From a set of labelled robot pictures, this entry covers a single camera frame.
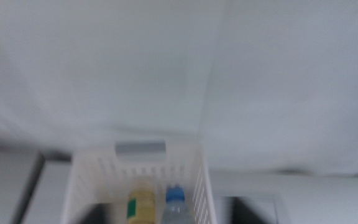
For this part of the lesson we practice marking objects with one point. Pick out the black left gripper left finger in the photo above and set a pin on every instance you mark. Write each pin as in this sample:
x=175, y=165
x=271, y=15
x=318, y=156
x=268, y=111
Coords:
x=104, y=216

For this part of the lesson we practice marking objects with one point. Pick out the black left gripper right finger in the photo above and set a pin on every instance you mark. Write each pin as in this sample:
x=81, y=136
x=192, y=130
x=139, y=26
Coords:
x=253, y=213

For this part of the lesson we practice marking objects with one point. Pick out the yellow tea bottle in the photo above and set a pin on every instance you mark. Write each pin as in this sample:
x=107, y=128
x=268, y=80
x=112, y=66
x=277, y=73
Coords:
x=141, y=202

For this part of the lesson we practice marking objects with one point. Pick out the small blue-capped water bottle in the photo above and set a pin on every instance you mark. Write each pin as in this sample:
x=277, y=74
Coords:
x=176, y=205

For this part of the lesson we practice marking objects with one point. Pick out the white perforated plastic basket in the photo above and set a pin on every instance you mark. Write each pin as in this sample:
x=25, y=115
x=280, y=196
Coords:
x=104, y=168

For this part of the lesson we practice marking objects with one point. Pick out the white backdrop curtain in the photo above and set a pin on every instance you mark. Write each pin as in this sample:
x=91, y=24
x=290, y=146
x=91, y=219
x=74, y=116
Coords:
x=135, y=62

